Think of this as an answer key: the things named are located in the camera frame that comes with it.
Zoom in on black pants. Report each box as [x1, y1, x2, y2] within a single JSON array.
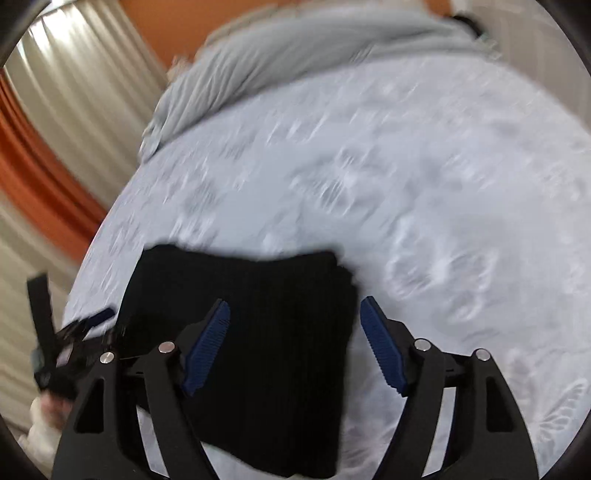
[[115, 245, 359, 479]]

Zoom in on person's left hand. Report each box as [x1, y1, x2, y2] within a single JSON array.
[[40, 390, 73, 430]]

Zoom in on orange curtain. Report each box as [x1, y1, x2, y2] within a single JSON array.
[[0, 75, 106, 262]]

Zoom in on bed with butterfly sheet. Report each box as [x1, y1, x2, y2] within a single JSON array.
[[63, 54, 590, 472]]

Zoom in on cream curtain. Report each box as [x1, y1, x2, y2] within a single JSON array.
[[1, 1, 166, 430]]

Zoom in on grey duvet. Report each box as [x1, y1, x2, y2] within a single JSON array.
[[137, 5, 490, 163]]

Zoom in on white wardrobe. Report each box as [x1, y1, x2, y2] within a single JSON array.
[[456, 1, 589, 103]]

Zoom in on black item on nightstand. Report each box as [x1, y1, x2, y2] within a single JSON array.
[[450, 14, 487, 38]]

